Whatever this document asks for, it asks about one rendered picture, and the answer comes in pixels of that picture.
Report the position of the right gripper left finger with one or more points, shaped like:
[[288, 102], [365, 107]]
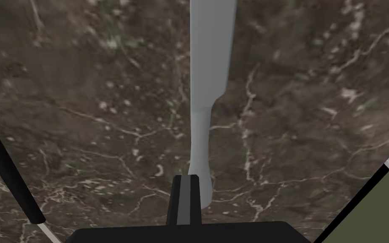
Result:
[[177, 202]]

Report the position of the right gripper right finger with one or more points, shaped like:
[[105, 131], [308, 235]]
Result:
[[194, 202]]

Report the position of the grey butter knife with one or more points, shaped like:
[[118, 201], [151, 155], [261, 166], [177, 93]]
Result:
[[211, 50]]

